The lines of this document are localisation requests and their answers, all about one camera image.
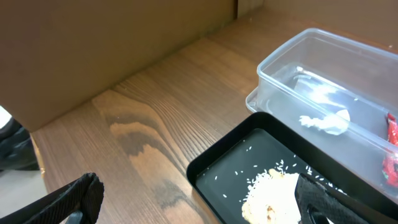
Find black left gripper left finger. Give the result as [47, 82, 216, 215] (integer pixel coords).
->
[1, 173, 104, 224]

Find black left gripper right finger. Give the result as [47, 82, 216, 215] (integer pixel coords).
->
[295, 174, 397, 224]

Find rice and food scraps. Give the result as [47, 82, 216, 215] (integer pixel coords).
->
[214, 146, 346, 224]

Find white tissue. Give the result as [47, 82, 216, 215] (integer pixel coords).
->
[299, 110, 350, 136]

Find red snack wrapper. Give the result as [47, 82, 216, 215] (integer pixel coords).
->
[382, 113, 397, 188]

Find dark object beyond table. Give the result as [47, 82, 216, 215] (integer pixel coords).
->
[1, 117, 40, 171]

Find black tray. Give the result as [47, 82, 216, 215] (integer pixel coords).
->
[187, 112, 397, 223]

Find clear plastic bin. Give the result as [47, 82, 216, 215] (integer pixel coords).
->
[246, 28, 397, 200]

